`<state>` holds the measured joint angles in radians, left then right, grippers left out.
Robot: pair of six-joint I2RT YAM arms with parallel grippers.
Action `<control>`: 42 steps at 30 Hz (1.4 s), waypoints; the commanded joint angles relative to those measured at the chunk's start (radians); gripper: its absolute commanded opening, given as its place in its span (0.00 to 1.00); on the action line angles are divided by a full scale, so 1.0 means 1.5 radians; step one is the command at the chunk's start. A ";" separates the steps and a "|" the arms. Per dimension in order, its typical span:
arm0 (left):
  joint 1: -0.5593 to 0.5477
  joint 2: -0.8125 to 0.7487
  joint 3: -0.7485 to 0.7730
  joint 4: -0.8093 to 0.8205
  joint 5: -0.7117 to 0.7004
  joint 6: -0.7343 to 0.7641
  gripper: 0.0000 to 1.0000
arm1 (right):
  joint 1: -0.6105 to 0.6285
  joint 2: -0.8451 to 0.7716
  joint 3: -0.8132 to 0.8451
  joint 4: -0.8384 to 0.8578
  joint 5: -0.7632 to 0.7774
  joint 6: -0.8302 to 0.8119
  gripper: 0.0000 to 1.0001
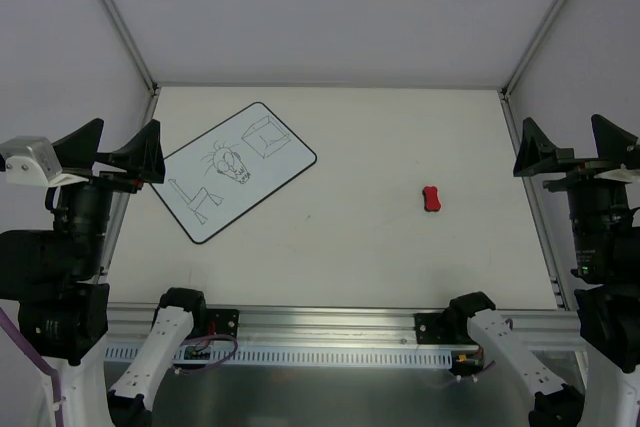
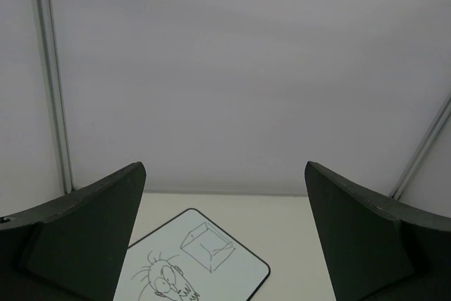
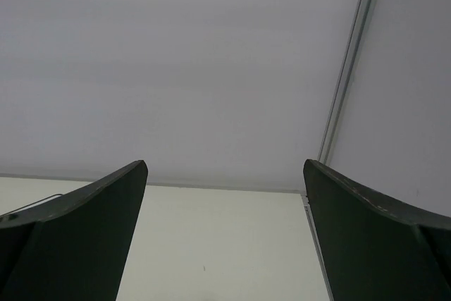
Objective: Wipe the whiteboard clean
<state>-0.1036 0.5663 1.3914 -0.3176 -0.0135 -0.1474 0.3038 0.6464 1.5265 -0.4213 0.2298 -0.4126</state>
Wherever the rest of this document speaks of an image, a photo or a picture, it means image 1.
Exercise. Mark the left aluminium frame post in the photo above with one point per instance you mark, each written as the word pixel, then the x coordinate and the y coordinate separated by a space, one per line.
pixel 128 42

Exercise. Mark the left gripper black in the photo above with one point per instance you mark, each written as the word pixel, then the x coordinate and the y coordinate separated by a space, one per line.
pixel 107 176

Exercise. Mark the aluminium mounting rail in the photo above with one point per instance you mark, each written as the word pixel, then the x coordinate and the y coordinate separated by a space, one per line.
pixel 387 328

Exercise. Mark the white whiteboard black rim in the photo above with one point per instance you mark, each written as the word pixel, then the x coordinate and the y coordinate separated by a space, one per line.
pixel 221 175

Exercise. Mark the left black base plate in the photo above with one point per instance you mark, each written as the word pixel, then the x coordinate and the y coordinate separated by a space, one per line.
pixel 222 321

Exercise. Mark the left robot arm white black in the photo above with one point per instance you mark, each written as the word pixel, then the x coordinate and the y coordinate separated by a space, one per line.
pixel 54 276

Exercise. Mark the aluminium frame post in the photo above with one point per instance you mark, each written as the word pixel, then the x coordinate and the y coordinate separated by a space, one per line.
pixel 128 42
pixel 536 42

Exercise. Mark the white slotted cable duct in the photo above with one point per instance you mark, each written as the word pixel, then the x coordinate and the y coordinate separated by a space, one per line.
pixel 412 358

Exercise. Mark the right aluminium frame post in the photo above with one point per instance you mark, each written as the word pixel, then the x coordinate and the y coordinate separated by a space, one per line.
pixel 536 42

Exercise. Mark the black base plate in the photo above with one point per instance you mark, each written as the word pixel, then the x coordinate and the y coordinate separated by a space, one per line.
pixel 430 329
pixel 222 321

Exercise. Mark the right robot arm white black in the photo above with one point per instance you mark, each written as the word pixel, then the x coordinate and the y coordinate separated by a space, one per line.
pixel 606 245

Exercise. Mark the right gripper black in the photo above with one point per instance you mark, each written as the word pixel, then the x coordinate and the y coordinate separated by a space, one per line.
pixel 580 173

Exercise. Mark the red whiteboard eraser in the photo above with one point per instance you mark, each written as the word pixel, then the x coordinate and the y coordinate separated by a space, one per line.
pixel 431 199

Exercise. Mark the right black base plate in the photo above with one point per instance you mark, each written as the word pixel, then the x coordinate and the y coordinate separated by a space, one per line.
pixel 430 329

